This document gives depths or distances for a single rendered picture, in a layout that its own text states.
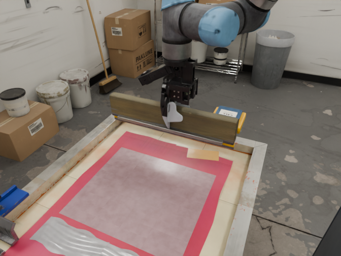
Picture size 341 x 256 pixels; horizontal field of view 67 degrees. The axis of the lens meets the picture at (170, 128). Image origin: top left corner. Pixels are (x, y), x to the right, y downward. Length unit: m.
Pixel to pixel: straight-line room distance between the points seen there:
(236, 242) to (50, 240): 0.43
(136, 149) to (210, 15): 0.52
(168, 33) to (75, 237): 0.53
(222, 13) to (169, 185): 0.48
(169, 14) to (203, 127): 0.31
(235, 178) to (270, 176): 1.48
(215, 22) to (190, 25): 0.07
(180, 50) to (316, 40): 3.39
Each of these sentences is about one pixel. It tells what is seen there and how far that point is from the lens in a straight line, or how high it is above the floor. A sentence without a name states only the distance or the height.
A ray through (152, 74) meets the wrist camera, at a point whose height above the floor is 1.25.
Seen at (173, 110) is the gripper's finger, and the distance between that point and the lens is 0.73.
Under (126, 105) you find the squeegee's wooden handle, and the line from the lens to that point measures 0.83.
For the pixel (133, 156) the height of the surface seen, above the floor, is 0.96.
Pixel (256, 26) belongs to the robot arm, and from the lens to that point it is 0.69.
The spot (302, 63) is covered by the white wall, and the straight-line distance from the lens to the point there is 4.05.
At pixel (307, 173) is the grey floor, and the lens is 2.44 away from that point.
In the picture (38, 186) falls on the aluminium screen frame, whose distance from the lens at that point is 0.81.
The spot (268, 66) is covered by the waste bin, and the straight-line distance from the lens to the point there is 3.52.
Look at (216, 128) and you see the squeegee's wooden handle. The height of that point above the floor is 1.12.
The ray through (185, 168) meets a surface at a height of 0.96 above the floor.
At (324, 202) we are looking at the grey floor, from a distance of 2.27.
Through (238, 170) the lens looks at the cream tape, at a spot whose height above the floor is 0.96.
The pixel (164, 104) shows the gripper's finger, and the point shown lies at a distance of 0.71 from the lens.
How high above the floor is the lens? 1.53
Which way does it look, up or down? 35 degrees down
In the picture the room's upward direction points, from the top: straight up
